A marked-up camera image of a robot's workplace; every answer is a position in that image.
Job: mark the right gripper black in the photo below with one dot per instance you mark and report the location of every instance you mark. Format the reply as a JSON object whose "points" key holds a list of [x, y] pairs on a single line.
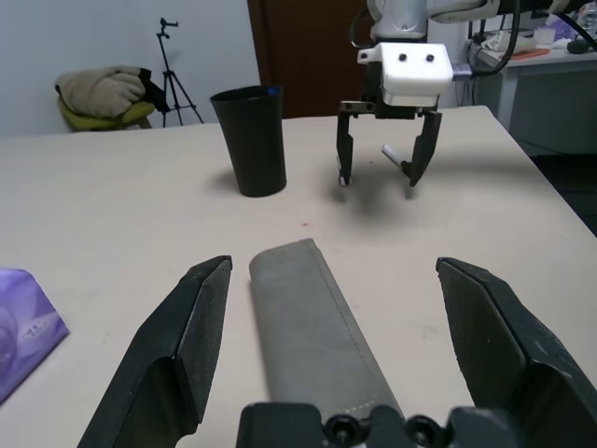
{"points": [[396, 112]]}

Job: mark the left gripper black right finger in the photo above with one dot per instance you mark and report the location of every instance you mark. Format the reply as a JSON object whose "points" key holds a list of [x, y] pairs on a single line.
{"points": [[522, 364]]}

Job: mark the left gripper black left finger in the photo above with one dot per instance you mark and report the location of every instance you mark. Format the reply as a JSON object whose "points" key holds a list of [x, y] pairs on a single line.
{"points": [[158, 364]]}

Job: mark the grey glasses case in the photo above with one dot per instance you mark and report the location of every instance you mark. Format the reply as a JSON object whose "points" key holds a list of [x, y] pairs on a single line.
{"points": [[308, 326]]}

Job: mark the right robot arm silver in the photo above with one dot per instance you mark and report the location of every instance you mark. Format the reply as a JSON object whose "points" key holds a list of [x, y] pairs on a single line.
{"points": [[401, 18]]}

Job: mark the white marker blue cap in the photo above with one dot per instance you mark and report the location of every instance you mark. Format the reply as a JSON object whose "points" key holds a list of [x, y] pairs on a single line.
{"points": [[389, 153]]}

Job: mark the brown door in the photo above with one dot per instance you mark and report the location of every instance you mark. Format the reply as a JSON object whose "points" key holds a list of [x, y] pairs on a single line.
{"points": [[317, 56]]}

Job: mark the black plastic cup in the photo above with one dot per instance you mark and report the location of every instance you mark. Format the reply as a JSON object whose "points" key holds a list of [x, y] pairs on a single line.
{"points": [[256, 144]]}

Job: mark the purple tissue pack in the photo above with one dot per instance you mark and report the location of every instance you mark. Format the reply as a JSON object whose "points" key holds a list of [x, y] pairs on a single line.
{"points": [[23, 326]]}

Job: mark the white desk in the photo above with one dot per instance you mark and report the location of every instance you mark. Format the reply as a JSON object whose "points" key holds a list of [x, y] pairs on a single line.
{"points": [[550, 107]]}

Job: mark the black tripod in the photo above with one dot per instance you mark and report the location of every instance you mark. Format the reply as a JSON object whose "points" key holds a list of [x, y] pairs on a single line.
{"points": [[169, 84]]}

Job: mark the black cloth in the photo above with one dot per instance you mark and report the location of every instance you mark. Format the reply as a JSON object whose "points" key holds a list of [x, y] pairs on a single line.
{"points": [[154, 91]]}

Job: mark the green stool wooden legs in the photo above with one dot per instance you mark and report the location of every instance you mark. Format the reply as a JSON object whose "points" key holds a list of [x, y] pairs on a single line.
{"points": [[107, 122]]}

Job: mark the beige blanket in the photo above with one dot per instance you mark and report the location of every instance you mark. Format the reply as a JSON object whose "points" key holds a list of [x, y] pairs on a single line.
{"points": [[98, 88]]}

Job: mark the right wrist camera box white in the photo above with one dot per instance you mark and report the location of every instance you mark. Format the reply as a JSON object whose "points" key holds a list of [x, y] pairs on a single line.
{"points": [[415, 70]]}

